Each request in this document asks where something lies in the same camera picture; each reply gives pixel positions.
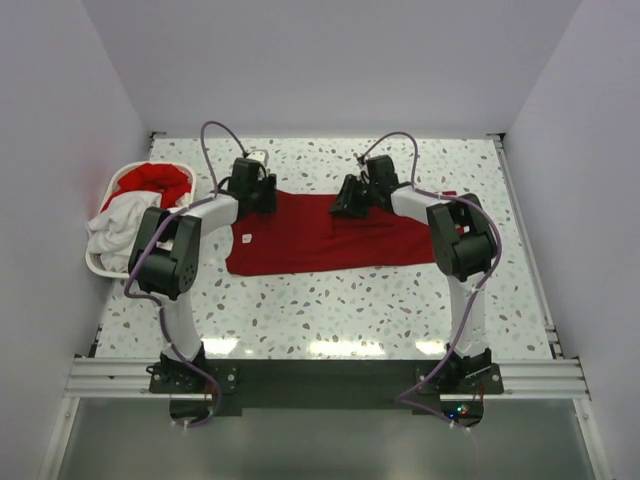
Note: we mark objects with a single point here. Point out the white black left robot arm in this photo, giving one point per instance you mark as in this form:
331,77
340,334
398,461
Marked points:
163,264

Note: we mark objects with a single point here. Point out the white laundry basket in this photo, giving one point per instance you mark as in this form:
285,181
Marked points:
112,186

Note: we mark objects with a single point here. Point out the bright red t-shirt in basket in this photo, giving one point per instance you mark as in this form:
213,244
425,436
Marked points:
174,186

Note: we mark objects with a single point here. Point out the white t-shirt in basket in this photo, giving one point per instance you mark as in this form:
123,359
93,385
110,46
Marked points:
112,232

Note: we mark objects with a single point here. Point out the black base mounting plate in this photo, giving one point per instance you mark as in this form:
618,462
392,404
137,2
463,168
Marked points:
224,387

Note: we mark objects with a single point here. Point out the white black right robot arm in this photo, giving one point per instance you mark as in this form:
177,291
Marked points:
465,245

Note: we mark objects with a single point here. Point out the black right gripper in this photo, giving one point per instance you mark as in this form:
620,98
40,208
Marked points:
345,204

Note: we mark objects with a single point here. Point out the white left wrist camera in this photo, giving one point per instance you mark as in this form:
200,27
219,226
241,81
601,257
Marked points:
259,155

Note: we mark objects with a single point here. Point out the dark red t-shirt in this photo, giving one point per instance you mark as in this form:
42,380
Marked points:
303,237

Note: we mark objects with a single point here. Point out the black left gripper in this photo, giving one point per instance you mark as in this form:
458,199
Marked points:
268,204

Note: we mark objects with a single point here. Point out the aluminium table frame rail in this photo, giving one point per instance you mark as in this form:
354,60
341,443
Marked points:
540,428

